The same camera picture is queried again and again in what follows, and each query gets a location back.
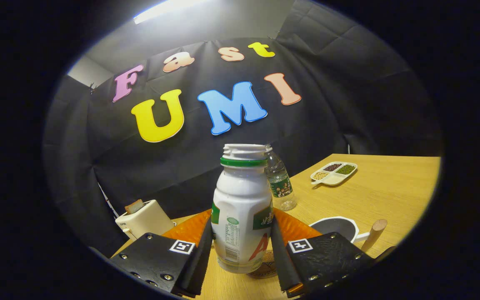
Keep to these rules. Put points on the black backdrop cloth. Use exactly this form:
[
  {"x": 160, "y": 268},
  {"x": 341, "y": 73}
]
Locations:
[{"x": 327, "y": 121}]

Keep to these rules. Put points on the white juice bottle green label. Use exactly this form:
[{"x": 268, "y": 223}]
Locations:
[{"x": 240, "y": 200}]

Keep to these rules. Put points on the cream toaster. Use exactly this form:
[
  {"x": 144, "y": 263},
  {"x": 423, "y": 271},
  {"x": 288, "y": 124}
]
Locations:
[{"x": 148, "y": 221}]

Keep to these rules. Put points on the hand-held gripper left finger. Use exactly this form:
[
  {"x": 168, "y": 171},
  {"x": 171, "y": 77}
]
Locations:
[{"x": 198, "y": 262}]

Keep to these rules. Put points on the round cork coaster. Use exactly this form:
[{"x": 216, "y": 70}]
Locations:
[{"x": 267, "y": 266}]

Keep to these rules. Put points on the clear plastic water bottle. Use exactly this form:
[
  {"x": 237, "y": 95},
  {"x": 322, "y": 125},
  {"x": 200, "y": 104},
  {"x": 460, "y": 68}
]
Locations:
[{"x": 281, "y": 187}]

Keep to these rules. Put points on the wooden table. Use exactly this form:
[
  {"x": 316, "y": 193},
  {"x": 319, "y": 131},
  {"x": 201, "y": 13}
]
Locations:
[{"x": 381, "y": 196}]

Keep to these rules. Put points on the toast slice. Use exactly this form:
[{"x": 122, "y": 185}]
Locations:
[{"x": 134, "y": 206}]

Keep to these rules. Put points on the ceiling light panel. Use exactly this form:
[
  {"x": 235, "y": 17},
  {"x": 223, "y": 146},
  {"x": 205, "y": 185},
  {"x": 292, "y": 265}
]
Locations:
[{"x": 165, "y": 8}]

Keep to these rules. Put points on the white divided dish with beans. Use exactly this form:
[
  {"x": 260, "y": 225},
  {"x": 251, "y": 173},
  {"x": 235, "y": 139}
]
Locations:
[{"x": 333, "y": 173}]

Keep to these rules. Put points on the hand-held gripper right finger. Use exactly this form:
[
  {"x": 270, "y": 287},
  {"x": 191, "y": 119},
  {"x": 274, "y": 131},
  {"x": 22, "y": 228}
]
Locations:
[{"x": 279, "y": 258}]

